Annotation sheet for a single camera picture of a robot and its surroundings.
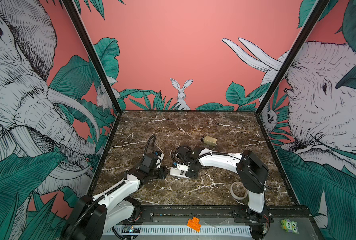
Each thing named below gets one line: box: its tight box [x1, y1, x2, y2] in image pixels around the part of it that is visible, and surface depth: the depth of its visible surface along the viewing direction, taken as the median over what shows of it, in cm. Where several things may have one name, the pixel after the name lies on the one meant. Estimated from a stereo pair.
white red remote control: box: [169, 167, 190, 179], surface depth 87 cm
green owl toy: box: [280, 218, 300, 234], surface depth 72 cm
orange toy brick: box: [187, 216, 201, 233], surface depth 72 cm
